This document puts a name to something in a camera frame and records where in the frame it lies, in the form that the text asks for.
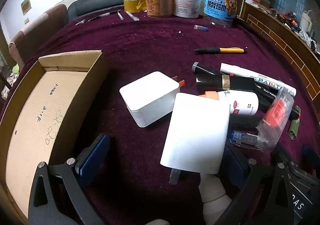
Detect white paint marker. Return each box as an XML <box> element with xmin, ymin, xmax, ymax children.
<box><xmin>220</xmin><ymin>62</ymin><xmax>297</xmax><ymax>97</ymax></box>

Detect white tub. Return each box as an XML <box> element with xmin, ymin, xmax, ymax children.
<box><xmin>173</xmin><ymin>0</ymin><xmax>202</xmax><ymax>18</ymax></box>

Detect black lipstick tube gold band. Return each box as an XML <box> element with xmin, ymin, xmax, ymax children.
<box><xmin>196</xmin><ymin>74</ymin><xmax>256</xmax><ymax>92</ymax></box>

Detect wooden cabinet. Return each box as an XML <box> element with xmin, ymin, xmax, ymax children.
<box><xmin>236</xmin><ymin>0</ymin><xmax>320</xmax><ymax>101</ymax></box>

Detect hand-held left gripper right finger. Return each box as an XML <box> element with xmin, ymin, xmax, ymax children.
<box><xmin>215</xmin><ymin>145</ymin><xmax>298</xmax><ymax>225</ymax></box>

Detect white pen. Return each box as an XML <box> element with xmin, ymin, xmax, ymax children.
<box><xmin>125</xmin><ymin>11</ymin><xmax>140</xmax><ymax>21</ymax></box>

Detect black marker grey caps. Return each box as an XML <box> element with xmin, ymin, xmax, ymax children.
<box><xmin>192</xmin><ymin>62</ymin><xmax>221</xmax><ymax>75</ymax></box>

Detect yellow black pen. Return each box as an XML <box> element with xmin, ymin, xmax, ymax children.
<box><xmin>194</xmin><ymin>47</ymin><xmax>248</xmax><ymax>55</ymax></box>

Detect person's left hand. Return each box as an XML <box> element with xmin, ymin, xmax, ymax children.
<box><xmin>145</xmin><ymin>218</ymin><xmax>171</xmax><ymax>225</ymax></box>

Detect thin black pen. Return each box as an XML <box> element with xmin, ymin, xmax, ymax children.
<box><xmin>87</xmin><ymin>10</ymin><xmax>122</xmax><ymax>21</ymax></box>

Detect yellow wall plaque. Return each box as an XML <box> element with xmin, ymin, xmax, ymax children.
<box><xmin>20</xmin><ymin>0</ymin><xmax>32</xmax><ymax>15</ymax></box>

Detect blue clear pen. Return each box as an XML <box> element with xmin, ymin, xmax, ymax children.
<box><xmin>230</xmin><ymin>129</ymin><xmax>266</xmax><ymax>151</ymax></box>

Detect striped blanket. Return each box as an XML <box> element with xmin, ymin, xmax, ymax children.
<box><xmin>1</xmin><ymin>72</ymin><xmax>17</xmax><ymax>100</ymax></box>

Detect white bottle orange cap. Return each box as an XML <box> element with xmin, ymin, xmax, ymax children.
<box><xmin>199</xmin><ymin>90</ymin><xmax>259</xmax><ymax>116</ymax></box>

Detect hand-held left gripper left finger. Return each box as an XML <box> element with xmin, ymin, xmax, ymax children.
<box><xmin>28</xmin><ymin>133</ymin><xmax>111</xmax><ymax>225</ymax></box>

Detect brown armchair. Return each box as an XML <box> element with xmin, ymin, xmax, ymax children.
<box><xmin>8</xmin><ymin>4</ymin><xmax>68</xmax><ymax>70</ymax></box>

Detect clear packet orange item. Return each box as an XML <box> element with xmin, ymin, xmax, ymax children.
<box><xmin>256</xmin><ymin>87</ymin><xmax>294</xmax><ymax>154</ymax></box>

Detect shallow cardboard box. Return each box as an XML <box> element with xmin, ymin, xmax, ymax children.
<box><xmin>0</xmin><ymin>50</ymin><xmax>109</xmax><ymax>225</ymax></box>

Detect shelf clutter pile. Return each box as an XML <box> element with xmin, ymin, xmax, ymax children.
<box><xmin>275</xmin><ymin>10</ymin><xmax>320</xmax><ymax>55</ymax></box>

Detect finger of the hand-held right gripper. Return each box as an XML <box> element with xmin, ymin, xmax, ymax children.
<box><xmin>287</xmin><ymin>145</ymin><xmax>320</xmax><ymax>180</ymax></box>

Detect yellow tape roll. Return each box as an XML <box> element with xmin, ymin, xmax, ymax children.
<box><xmin>123</xmin><ymin>0</ymin><xmax>147</xmax><ymax>13</ymax></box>

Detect white cube charger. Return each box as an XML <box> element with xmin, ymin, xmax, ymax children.
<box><xmin>119</xmin><ymin>71</ymin><xmax>186</xmax><ymax>128</ymax></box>

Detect black leather sofa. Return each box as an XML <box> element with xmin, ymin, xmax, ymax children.
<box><xmin>67</xmin><ymin>0</ymin><xmax>148</xmax><ymax>21</ymax></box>

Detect black marker white script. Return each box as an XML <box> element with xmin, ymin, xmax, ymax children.
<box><xmin>254</xmin><ymin>84</ymin><xmax>300</xmax><ymax>118</ymax></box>

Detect green lighter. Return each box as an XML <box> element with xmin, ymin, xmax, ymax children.
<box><xmin>288</xmin><ymin>106</ymin><xmax>302</xmax><ymax>140</ymax></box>

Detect clear jar blue label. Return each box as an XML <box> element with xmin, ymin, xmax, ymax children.
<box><xmin>202</xmin><ymin>0</ymin><xmax>241</xmax><ymax>27</ymax></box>

